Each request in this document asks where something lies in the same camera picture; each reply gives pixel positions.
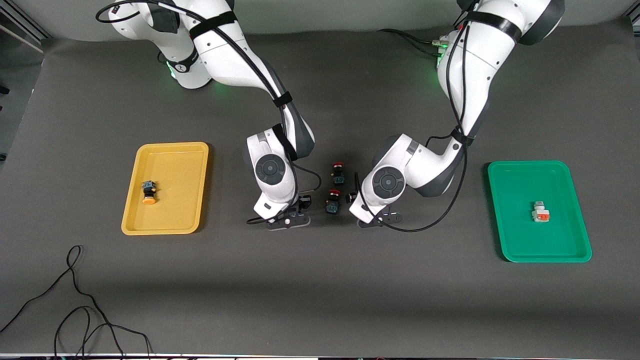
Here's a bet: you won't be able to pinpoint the metal frame rail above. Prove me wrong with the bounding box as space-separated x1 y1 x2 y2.
0 7 51 53

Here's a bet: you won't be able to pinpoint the green plastic tray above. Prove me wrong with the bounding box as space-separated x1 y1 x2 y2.
487 160 593 263

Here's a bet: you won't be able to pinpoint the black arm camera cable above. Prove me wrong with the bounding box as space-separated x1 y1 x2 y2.
354 0 473 233
95 0 323 226

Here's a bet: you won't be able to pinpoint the black left arm base cables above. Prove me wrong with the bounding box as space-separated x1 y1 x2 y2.
377 28 446 57

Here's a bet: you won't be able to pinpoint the yellow plastic tray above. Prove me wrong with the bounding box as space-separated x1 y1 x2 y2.
121 142 210 236

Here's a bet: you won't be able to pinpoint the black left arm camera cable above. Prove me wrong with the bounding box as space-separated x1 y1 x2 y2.
354 0 473 233

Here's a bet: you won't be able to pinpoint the thin black loose cable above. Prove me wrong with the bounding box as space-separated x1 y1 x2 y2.
0 245 153 358

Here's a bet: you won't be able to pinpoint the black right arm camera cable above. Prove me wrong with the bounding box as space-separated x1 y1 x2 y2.
95 0 323 226

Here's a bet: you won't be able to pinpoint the dark grey table mat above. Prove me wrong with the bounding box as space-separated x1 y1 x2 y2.
0 22 640 357

